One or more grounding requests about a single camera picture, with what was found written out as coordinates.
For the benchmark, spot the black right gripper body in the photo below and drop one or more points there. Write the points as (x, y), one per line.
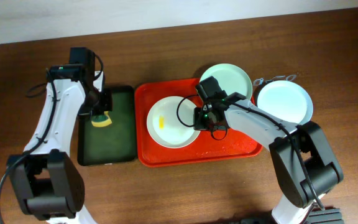
(206, 123)

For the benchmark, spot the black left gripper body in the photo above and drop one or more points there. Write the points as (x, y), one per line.
(105, 104)

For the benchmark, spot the green yellow sponge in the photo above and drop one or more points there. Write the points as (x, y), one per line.
(101, 120)

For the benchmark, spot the light green plate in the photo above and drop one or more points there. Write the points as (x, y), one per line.
(231, 78)

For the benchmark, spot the cream white plate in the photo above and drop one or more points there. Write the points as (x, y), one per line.
(169, 122)

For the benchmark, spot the light blue plate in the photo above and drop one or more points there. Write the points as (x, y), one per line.
(285, 100)

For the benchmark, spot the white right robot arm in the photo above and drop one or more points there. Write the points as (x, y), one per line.
(305, 165)

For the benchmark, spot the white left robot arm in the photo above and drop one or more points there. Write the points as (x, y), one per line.
(46, 183)

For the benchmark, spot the red plastic tray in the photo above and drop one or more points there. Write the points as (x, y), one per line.
(233, 145)

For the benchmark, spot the dark green sponge tray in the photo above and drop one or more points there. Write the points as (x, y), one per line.
(115, 142)

